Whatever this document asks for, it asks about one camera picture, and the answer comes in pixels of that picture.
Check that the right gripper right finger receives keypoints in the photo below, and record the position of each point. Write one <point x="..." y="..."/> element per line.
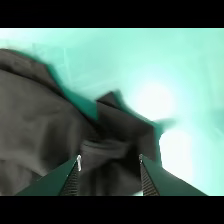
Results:
<point x="163" y="181"/>

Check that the black garment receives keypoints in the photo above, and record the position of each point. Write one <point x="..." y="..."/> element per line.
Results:
<point x="40" y="116"/>

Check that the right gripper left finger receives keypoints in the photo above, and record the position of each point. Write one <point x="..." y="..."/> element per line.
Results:
<point x="63" y="181"/>

